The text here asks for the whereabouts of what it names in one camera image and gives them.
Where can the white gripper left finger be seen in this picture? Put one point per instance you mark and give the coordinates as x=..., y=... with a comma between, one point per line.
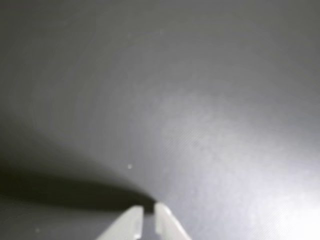
x=127, y=225

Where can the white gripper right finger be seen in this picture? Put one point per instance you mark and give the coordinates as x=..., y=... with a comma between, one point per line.
x=167, y=225

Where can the black table mat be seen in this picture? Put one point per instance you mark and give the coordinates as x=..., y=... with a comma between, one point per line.
x=175, y=87

